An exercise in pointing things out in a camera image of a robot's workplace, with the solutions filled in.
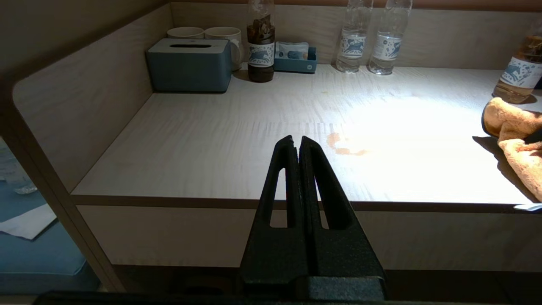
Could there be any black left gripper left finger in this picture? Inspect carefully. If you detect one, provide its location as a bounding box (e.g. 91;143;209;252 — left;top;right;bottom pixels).
239;135;309;284

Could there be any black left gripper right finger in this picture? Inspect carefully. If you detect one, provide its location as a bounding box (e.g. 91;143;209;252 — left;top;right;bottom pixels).
299;136;387;299

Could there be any orange microfibre cloth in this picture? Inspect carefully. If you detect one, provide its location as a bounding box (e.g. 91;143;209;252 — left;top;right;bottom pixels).
482;97;542;211

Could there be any bottle with amber drink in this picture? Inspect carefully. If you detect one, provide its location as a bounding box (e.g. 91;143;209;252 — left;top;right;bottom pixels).
492;17;542;104

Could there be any wooden desk front panel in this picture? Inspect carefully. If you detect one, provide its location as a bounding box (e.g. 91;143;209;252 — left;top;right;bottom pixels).
76;205;542;272

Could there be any clear water bottle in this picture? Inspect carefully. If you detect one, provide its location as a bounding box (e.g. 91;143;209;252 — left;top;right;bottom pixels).
336;0;373;73
368;0;412;76

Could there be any small blue tray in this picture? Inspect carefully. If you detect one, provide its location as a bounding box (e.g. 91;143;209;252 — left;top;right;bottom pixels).
274;46;318;74

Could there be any bottle with dark drink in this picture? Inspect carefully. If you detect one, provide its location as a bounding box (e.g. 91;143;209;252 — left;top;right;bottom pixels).
247;0;276;83

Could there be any pale sachet packet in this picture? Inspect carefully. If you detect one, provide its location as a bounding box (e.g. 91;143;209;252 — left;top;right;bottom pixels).
275;42;309;60

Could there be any blue-grey tissue box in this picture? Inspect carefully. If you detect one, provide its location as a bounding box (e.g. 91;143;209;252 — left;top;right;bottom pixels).
146;38;232;93

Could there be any white ceramic cup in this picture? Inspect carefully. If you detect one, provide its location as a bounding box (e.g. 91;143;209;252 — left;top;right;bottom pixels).
167;27;205;40
204;27;245;72

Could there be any blue seat cushion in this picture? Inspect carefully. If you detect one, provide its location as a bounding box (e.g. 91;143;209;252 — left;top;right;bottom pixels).
0;136;102;294

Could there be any white paper sheet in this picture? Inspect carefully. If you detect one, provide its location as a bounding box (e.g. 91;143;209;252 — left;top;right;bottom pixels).
0;203;58;241

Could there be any clear plastic bag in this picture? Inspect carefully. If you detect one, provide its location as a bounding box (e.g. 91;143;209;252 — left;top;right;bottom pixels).
0;140;39;195

